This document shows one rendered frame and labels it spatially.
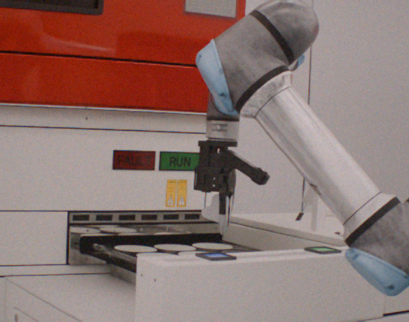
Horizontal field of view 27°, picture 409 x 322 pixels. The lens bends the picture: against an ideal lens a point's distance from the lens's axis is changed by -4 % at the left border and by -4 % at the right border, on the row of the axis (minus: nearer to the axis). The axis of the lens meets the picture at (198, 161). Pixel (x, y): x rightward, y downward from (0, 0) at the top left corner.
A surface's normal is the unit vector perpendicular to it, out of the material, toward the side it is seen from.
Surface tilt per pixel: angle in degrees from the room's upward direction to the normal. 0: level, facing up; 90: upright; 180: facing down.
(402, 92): 90
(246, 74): 83
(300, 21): 72
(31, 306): 90
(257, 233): 90
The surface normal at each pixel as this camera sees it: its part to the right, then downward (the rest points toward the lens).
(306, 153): -0.46, 0.11
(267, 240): -0.84, -0.02
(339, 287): 0.54, 0.07
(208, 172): -0.27, 0.04
